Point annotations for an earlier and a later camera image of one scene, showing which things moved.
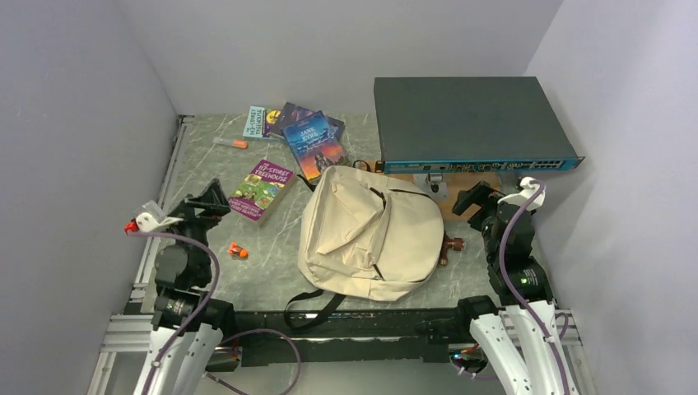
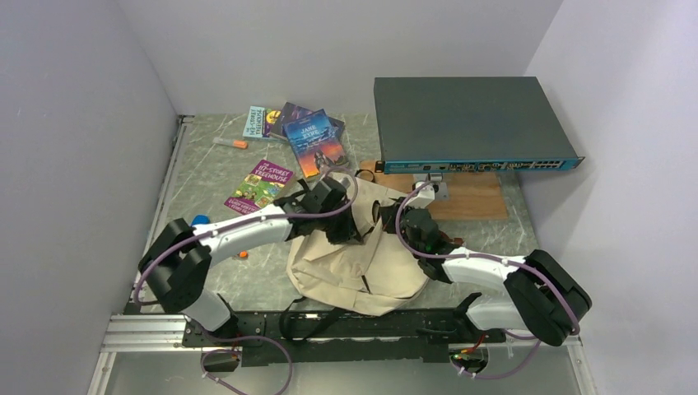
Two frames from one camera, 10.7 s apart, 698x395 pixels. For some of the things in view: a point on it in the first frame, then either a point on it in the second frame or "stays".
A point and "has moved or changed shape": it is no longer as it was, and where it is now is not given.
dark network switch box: (468, 124) stays
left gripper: (213, 202) -> (348, 234)
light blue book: (259, 123) stays
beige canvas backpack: (364, 234) has moved or changed shape
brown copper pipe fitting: (454, 243) stays
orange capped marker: (237, 144) stays
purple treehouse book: (261, 192) stays
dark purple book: (291, 113) stays
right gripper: (481, 194) -> (388, 215)
